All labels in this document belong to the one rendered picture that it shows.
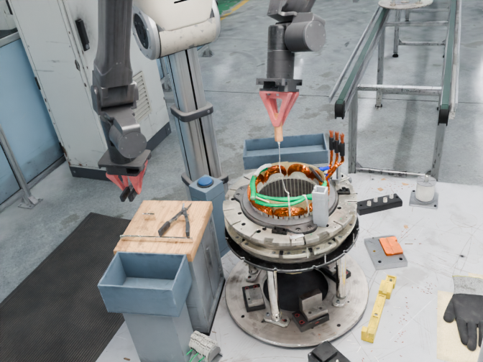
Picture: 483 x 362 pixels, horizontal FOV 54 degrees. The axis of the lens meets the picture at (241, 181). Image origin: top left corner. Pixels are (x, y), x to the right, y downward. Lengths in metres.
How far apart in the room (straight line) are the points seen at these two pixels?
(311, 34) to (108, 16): 0.37
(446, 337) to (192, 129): 0.89
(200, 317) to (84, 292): 1.52
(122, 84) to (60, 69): 2.34
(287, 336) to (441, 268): 0.49
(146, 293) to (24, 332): 1.65
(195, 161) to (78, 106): 1.90
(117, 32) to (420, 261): 1.02
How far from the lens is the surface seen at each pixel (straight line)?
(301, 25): 0.95
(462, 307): 1.33
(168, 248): 1.10
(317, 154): 1.39
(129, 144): 0.93
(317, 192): 1.03
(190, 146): 1.48
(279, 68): 0.99
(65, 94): 3.35
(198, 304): 1.19
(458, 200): 1.71
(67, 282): 2.79
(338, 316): 1.26
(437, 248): 1.50
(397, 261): 1.42
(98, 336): 2.44
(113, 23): 0.86
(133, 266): 1.15
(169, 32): 1.31
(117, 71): 0.92
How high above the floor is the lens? 1.76
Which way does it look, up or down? 33 degrees down
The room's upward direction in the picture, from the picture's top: 8 degrees counter-clockwise
